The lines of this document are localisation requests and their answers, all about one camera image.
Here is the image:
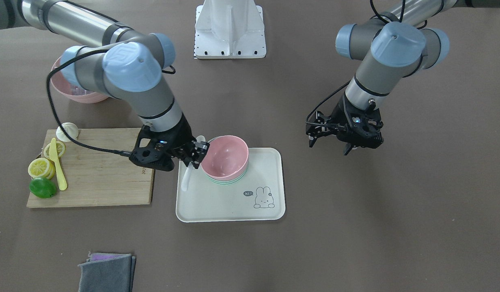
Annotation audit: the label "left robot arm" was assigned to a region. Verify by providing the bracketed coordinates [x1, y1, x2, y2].
[305, 0, 500, 155]

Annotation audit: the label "green stacked bowls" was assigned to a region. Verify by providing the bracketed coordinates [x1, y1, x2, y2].
[206, 168, 248, 185]

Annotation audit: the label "white ceramic spoon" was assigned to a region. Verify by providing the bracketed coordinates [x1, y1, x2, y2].
[180, 162, 195, 191]

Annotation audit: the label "white steamed bun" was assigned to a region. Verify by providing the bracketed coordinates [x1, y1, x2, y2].
[56, 122, 79, 143]

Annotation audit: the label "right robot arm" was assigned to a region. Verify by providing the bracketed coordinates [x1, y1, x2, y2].
[0, 0, 209, 171]

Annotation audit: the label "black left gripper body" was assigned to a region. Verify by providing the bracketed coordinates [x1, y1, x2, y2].
[306, 95, 384, 148]

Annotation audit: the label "grey folded cloth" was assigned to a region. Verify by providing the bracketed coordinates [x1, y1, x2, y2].
[78, 253, 136, 292]

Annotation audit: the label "green lime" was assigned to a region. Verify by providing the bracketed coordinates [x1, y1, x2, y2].
[29, 177, 57, 198]

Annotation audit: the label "single lemon slice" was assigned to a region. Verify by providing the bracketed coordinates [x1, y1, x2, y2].
[43, 140, 66, 159]

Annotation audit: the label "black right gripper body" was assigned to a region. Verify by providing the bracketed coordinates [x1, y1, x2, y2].
[129, 115, 196, 172]

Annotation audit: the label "yellow plastic knife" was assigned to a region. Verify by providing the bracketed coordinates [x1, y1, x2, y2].
[48, 138, 68, 191]

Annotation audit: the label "cream rabbit tray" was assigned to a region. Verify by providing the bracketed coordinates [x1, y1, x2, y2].
[176, 148, 287, 223]

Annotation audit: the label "bamboo cutting board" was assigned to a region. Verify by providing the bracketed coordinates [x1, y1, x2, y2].
[27, 128, 154, 208]

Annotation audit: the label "small pink bowl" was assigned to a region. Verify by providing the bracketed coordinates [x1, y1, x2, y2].
[200, 135, 249, 180]

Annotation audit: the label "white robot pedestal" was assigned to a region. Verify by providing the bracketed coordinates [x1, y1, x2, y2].
[193, 0, 267, 59]

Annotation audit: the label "large pink bowl with ice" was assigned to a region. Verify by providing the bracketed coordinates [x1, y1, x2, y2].
[50, 72, 109, 104]

